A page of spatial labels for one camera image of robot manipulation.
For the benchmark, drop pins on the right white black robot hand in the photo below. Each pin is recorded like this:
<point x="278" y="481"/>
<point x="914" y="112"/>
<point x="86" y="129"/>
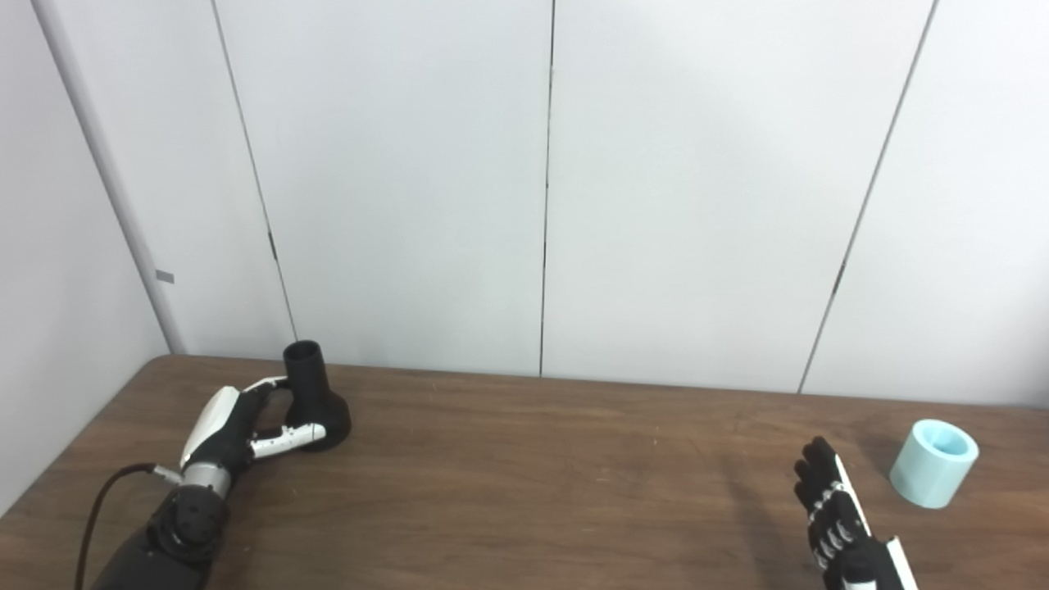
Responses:
<point x="844" y="533"/>

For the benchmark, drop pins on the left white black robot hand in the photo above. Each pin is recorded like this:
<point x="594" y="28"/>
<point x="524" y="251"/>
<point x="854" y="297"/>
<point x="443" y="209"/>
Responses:
<point x="220" y="430"/>

